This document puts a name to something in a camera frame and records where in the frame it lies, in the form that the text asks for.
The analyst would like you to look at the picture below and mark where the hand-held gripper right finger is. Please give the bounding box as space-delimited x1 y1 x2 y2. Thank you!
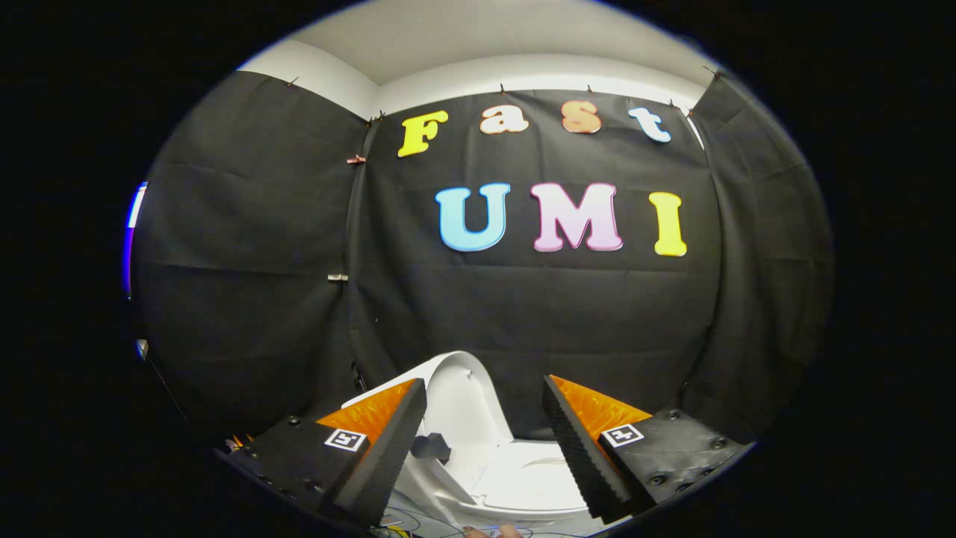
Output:
541 374 748 523

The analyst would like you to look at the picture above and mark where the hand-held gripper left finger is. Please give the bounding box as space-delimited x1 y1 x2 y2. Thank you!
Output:
217 377 428 528

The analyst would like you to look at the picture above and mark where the black lid lifter handle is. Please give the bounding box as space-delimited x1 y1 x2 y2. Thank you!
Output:
410 433 453 463

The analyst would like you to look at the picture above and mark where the white toilet seat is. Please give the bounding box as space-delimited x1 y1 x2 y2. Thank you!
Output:
469 439 592 514

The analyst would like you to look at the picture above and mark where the white toilet bowl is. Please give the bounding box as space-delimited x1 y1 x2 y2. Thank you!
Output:
390 448 600 525

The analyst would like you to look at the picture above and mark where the black backdrop cloth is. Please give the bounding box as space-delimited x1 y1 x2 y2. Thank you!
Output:
131 69 834 449

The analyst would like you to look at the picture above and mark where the black cable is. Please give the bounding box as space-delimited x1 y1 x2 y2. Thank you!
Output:
377 507 482 538

